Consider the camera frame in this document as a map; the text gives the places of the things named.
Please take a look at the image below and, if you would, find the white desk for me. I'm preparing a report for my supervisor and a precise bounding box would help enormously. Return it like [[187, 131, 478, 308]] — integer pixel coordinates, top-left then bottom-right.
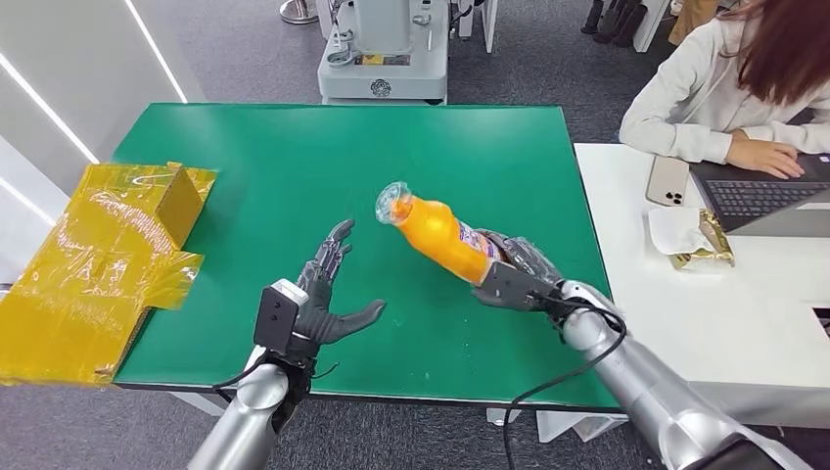
[[574, 142, 830, 430]]

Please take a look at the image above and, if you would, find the person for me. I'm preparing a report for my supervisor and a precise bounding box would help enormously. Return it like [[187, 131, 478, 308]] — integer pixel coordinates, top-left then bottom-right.
[[618, 0, 830, 181]]

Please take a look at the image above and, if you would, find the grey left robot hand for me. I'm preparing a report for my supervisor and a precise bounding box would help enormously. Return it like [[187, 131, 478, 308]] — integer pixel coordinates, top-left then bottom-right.
[[295, 218, 389, 347]]

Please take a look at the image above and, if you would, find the beige smartphone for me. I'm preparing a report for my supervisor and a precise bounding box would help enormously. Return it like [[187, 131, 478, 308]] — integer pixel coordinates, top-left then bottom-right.
[[645, 155, 691, 208]]

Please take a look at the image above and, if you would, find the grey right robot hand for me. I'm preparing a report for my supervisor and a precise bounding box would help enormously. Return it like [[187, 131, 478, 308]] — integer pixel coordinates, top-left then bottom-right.
[[471, 230, 574, 319]]

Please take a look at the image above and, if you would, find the grey white machine stand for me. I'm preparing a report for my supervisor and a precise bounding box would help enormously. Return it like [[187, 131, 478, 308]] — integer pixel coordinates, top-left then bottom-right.
[[316, 0, 450, 105]]

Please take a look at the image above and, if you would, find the grey laptop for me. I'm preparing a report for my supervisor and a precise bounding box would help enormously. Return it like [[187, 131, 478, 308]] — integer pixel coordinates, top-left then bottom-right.
[[688, 152, 830, 238]]

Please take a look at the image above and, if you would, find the white paper napkin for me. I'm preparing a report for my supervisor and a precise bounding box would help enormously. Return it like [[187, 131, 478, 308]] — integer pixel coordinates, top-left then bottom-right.
[[647, 206, 715, 257]]

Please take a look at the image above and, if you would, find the orange plastic bottle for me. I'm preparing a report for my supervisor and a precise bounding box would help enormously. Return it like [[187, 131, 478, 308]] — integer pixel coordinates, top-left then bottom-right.
[[374, 181, 512, 287]]

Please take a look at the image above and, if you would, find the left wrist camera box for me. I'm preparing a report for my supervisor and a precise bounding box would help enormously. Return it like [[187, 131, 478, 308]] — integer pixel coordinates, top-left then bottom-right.
[[253, 278, 310, 356]]

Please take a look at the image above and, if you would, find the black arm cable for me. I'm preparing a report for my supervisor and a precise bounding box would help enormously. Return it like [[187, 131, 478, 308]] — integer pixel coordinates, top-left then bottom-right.
[[502, 292, 629, 470], [212, 361, 268, 403]]

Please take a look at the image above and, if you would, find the person's hand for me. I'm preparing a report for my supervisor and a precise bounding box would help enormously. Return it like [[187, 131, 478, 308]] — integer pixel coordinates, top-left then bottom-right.
[[724, 129, 807, 181]]

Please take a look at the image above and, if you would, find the yellow taped cardboard box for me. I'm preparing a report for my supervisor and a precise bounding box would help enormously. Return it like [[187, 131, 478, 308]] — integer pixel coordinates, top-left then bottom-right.
[[0, 161, 218, 389]]

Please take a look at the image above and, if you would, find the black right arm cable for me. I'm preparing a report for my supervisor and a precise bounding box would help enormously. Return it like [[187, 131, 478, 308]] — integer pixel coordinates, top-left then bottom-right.
[[502, 292, 629, 470]]

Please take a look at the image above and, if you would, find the green table mat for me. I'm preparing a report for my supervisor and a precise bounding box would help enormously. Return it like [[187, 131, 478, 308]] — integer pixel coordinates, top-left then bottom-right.
[[111, 102, 640, 411]]

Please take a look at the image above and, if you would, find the white furniture panel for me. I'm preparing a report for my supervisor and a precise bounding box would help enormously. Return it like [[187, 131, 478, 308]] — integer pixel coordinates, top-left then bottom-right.
[[456, 0, 499, 55]]

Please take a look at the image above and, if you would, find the white table frame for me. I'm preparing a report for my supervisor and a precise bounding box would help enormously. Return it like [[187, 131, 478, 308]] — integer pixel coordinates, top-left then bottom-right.
[[169, 391, 629, 445]]

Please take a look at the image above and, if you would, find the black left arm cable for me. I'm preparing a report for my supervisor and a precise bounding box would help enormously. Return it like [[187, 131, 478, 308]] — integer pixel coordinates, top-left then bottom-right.
[[212, 361, 268, 403]]

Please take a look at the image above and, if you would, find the white wall light strip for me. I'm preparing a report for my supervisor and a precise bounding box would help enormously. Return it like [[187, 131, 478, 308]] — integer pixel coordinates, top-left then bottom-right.
[[122, 0, 190, 104], [0, 53, 101, 165]]

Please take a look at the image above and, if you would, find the chrome stand base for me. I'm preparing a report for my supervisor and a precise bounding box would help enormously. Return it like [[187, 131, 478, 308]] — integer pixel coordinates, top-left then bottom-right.
[[279, 0, 320, 25]]

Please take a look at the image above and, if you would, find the gold foil wrapper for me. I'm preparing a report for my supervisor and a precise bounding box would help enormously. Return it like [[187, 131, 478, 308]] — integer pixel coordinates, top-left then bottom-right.
[[668, 209, 737, 272]]

